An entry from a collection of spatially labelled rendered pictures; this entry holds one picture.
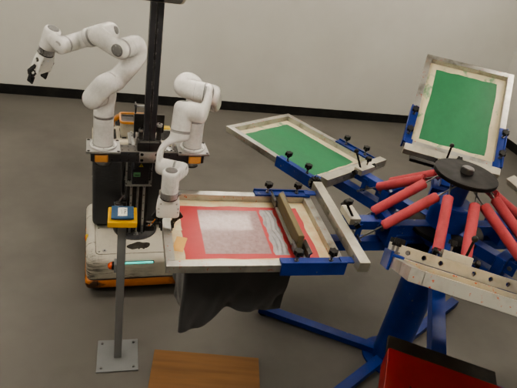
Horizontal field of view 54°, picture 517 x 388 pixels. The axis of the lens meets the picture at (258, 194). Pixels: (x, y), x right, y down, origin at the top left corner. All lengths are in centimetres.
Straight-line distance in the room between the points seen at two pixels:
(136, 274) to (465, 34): 520
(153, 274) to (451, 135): 210
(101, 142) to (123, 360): 122
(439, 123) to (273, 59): 307
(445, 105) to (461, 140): 29
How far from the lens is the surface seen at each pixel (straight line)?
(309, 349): 324
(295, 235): 228
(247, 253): 225
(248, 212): 252
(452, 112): 357
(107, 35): 227
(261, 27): 600
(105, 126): 251
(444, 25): 688
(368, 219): 255
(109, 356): 304
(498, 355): 382
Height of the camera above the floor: 232
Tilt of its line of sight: 31 degrees down
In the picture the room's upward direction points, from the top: 11 degrees clockwise
